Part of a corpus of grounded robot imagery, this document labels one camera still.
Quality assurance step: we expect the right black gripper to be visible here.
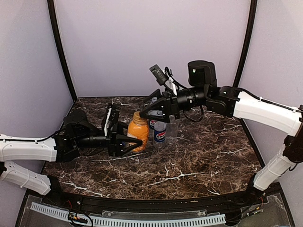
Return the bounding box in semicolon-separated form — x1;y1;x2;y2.
138;86;208;122

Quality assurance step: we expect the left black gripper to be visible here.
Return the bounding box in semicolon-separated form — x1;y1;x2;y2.
75;121;143;156

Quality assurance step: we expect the orange juice bottle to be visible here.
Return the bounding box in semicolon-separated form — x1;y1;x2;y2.
127;111;149;153

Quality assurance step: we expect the blue label water bottle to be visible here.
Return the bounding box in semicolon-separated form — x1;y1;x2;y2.
148;97;158;130

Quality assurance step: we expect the clear plastic bottle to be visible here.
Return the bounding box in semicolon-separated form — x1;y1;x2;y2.
166;115;180;144

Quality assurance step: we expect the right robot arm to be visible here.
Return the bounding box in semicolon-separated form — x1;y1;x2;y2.
140;60;303;205

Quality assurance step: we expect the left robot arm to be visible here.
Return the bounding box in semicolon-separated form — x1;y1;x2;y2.
0;109;143;206

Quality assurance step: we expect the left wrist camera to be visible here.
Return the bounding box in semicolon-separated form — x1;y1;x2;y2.
102;103;121;136

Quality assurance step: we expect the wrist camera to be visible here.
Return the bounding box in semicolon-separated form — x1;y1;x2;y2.
149;64;178;96
102;103;121;136

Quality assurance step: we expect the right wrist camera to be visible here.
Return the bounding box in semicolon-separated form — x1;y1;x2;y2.
149;64;178;96

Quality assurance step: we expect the white slotted cable duct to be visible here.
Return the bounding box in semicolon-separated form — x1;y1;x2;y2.
30;202;226;227

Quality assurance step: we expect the black front rail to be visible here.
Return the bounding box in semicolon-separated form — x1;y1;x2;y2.
43;192;261;213

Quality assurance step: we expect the right black frame post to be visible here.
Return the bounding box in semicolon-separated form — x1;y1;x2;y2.
232;0;258;87

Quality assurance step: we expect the black frame post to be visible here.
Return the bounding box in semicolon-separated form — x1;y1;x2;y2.
47;0;78;102
232;0;258;87

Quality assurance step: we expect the left black frame post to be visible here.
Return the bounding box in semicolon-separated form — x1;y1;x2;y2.
47;0;78;102

